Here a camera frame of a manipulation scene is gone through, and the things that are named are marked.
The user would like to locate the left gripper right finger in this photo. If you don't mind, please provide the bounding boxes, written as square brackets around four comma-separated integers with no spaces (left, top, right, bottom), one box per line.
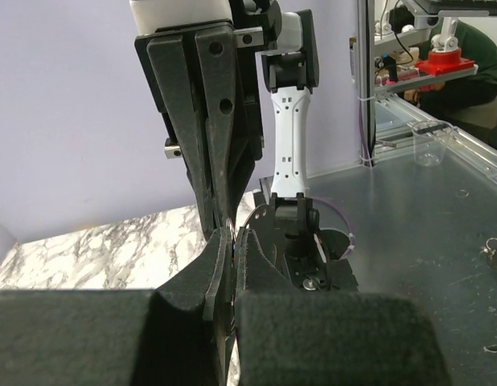
[235,228,450,385]

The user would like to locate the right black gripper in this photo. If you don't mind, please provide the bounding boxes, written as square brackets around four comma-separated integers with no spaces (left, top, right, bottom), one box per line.
[135,1,313,239]

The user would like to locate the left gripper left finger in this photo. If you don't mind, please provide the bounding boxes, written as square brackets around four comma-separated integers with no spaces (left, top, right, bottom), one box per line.
[0,228,232,385]

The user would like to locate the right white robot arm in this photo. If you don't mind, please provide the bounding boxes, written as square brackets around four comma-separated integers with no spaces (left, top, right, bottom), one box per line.
[130,1,358,290]

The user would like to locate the red robot stand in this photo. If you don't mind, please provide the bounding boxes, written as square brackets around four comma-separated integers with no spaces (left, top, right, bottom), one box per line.
[415,23,477,77]

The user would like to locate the clear plastic beaker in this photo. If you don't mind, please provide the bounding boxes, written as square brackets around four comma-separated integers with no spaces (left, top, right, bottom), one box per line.
[411,121,454,167]

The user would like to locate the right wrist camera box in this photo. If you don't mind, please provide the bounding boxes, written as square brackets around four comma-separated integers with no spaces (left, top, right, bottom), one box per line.
[129,0,232,35]

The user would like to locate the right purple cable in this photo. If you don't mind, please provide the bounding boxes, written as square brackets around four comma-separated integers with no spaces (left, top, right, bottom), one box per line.
[312,196,358,261]

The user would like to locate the aluminium frame post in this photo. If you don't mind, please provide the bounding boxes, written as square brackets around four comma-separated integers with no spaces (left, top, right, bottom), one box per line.
[355,0,376,168]

